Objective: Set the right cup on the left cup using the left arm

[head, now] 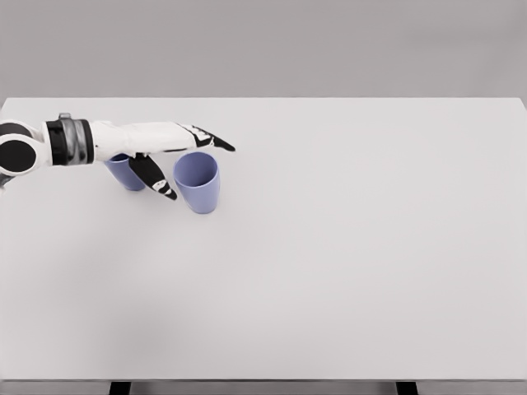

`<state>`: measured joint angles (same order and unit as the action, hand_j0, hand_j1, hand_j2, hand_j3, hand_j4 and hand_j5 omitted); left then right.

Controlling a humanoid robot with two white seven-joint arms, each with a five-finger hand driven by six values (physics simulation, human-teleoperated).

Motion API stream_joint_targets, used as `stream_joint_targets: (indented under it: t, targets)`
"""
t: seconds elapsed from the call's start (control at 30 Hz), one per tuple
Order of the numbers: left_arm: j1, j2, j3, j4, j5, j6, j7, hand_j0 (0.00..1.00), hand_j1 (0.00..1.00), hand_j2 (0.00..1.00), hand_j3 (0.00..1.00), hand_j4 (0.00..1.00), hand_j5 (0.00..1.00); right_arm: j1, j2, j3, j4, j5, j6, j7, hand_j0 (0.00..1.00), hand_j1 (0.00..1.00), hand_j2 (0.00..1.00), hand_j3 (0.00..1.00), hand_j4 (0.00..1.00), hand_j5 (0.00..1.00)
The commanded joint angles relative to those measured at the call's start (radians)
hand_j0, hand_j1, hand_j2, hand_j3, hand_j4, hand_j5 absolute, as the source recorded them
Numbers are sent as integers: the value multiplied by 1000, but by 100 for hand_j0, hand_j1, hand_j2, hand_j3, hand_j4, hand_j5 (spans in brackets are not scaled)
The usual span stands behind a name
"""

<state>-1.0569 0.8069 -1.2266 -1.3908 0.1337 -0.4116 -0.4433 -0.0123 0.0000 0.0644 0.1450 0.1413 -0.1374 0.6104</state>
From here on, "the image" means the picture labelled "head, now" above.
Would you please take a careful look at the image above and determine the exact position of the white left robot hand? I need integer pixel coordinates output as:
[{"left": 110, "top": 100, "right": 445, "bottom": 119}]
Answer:
[{"left": 124, "top": 121, "right": 236, "bottom": 202}]

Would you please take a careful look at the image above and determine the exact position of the blue plastic cup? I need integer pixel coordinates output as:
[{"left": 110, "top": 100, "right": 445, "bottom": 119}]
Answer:
[
  {"left": 103, "top": 153, "right": 147, "bottom": 192},
  {"left": 173, "top": 151, "right": 221, "bottom": 216}
]

